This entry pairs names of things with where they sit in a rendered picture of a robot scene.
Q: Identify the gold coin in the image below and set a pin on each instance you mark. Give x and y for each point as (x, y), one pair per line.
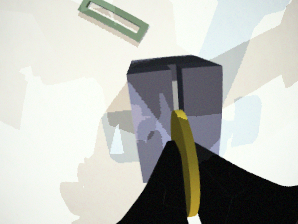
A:
(181, 132)

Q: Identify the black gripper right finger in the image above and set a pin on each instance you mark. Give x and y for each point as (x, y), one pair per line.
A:
(231, 195)

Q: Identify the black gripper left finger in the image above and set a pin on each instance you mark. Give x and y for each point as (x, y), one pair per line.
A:
(163, 199)

